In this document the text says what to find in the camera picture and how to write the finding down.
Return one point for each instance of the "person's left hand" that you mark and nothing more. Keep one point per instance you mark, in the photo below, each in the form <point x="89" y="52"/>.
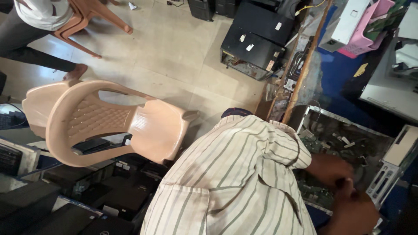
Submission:
<point x="361" y="207"/>

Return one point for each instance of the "person's right hand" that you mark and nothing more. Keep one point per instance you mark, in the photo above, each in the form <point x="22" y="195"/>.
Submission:
<point x="345" y="188"/>

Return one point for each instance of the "person's right fingers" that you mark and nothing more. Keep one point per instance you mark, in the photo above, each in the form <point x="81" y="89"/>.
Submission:
<point x="343" y="193"/>

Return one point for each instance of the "green motherboard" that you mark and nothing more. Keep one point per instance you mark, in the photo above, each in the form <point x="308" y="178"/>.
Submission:
<point x="315" y="192"/>

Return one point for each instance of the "open metal computer case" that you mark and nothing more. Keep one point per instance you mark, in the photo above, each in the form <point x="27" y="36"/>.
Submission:
<point x="346" y="137"/>

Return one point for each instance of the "silver drive cage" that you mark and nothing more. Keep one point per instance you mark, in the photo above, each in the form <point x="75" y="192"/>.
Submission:
<point x="392" y="163"/>

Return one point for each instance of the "person's striped beige shirt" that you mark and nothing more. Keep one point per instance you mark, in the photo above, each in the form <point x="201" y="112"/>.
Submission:
<point x="235" y="182"/>

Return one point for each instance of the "black framed monitor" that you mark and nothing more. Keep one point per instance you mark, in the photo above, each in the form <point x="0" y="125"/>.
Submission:
<point x="388" y="88"/>

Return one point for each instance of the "cluttered shelf of computer parts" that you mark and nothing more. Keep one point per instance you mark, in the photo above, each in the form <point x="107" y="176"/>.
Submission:
<point x="290" y="81"/>

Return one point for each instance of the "person's dark blue trousers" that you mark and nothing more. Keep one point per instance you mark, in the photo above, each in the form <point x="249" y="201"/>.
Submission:
<point x="236" y="112"/>

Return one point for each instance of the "pink plastic tray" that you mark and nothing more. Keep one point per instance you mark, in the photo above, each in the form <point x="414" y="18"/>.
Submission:
<point x="362" y="36"/>

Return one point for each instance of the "white metal device box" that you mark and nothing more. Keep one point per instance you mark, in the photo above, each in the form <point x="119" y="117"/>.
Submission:
<point x="346" y="26"/>

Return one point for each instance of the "black computer case with stickers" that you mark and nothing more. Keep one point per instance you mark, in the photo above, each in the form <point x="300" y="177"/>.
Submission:
<point x="249" y="52"/>
<point x="264" y="22"/>

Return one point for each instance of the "green circuit board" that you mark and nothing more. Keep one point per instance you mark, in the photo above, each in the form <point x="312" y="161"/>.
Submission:
<point x="388" y="16"/>

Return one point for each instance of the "black computer tower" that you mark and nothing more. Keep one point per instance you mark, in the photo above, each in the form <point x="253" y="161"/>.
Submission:
<point x="227" y="7"/>
<point x="201" y="9"/>

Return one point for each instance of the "beige plastic chair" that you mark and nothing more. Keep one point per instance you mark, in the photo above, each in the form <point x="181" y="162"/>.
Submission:
<point x="98" y="124"/>

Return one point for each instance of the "heap of black laptops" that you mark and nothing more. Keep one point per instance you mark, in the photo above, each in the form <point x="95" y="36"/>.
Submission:
<point x="81" y="199"/>

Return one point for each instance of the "crumpled white paper scrap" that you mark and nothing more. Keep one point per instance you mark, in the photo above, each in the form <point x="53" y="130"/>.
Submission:
<point x="132" y="6"/>

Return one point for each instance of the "brown plastic chair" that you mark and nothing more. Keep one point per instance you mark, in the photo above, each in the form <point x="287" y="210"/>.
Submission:
<point x="88" y="16"/>

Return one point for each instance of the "grey old computer unit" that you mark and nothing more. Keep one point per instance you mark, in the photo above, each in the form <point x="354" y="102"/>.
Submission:
<point x="16" y="156"/>

